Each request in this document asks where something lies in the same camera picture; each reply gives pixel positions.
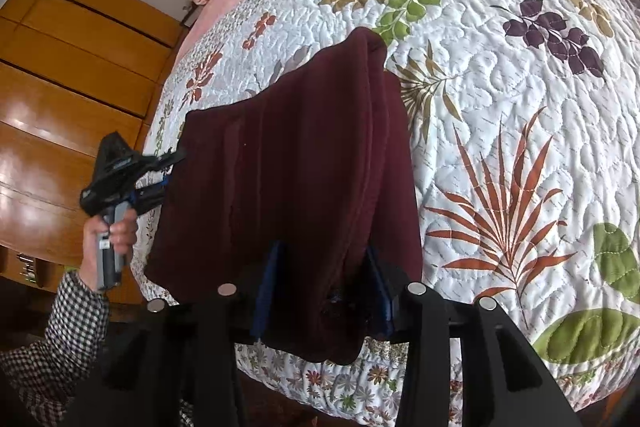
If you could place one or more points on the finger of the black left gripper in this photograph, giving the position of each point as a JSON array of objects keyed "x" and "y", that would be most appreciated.
[{"x": 149, "y": 163}]

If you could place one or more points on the dark maroon pants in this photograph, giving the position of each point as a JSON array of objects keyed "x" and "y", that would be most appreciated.
[{"x": 308, "y": 178}]

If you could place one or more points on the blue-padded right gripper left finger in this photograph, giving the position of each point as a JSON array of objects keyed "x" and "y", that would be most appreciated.
[{"x": 174, "y": 355}]

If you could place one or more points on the floral quilted bedspread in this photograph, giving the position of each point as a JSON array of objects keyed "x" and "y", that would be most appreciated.
[{"x": 524, "y": 123}]

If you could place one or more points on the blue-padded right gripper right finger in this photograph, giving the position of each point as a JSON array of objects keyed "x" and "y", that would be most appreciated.
[{"x": 504, "y": 382}]

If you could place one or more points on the checkered sleeve left forearm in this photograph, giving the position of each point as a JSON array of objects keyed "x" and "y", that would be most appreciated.
[{"x": 44, "y": 375}]

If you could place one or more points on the wooden wardrobe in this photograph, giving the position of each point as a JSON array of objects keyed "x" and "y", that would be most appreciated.
[{"x": 72, "y": 71}]

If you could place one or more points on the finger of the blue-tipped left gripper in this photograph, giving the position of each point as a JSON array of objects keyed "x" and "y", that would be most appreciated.
[{"x": 148, "y": 197}]

